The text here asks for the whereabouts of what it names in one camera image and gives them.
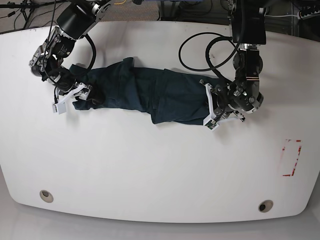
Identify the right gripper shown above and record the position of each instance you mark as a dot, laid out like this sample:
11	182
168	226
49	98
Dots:
85	92

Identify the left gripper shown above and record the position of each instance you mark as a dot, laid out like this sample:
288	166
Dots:
219	107

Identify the dark teal T-shirt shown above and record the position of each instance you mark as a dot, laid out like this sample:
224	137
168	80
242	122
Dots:
166	95

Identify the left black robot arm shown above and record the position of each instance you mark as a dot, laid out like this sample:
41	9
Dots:
231	99

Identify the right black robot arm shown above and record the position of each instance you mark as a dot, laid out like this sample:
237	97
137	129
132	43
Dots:
73	24

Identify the red tape rectangle marking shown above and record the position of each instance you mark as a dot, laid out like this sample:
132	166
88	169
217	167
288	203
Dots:
290	154

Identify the black tripod stand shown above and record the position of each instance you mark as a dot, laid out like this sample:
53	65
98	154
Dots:
26	8

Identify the white power strip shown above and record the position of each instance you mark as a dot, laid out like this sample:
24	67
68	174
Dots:
309	12

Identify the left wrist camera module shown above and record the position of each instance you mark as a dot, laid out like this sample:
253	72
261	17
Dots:
210	124

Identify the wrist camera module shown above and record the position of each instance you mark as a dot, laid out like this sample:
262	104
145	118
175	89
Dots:
59	108
210	124

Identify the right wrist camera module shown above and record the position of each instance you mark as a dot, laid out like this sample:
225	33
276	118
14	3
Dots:
59	108

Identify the left table cable grommet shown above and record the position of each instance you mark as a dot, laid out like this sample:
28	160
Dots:
46	196

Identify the table cable grommet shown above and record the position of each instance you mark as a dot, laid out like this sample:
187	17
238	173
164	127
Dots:
265	206
46	196

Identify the right table cable grommet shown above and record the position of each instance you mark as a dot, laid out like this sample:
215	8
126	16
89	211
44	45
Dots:
265	206

